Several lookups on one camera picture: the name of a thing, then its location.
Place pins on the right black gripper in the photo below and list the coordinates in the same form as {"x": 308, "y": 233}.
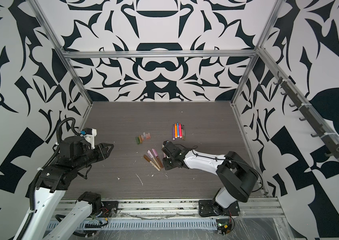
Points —
{"x": 166, "y": 164}

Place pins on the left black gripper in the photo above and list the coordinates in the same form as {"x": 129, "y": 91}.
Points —
{"x": 101, "y": 150}

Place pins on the purple marker pen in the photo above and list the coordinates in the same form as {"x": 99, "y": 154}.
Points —
{"x": 173, "y": 132}

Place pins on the orange highlighter pen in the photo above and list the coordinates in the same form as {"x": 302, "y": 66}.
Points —
{"x": 175, "y": 131}

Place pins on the pink highlighter pen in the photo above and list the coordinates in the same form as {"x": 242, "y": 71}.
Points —
{"x": 180, "y": 130}

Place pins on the blue highlighter pen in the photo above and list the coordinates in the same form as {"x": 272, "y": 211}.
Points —
{"x": 177, "y": 130}

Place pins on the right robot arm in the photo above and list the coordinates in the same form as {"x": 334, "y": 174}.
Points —
{"x": 237, "y": 176}

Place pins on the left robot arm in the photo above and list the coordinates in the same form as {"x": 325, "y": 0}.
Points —
{"x": 47, "y": 189}

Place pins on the pink cap brown pen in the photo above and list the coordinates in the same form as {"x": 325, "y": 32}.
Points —
{"x": 157, "y": 158}

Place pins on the light pink cap pen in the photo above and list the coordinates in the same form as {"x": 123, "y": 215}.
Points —
{"x": 153, "y": 159}

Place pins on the green circuit board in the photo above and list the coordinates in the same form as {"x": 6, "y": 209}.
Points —
{"x": 225, "y": 226}

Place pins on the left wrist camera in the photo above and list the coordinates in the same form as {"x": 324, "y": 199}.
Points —
{"x": 89, "y": 136}

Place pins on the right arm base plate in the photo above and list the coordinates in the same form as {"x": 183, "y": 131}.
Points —
{"x": 209, "y": 208}

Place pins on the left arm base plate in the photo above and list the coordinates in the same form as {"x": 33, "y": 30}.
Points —
{"x": 108, "y": 209}

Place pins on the white cable duct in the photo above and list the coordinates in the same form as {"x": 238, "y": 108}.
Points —
{"x": 165, "y": 224}

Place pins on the aluminium front rail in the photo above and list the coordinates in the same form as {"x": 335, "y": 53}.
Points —
{"x": 159, "y": 209}

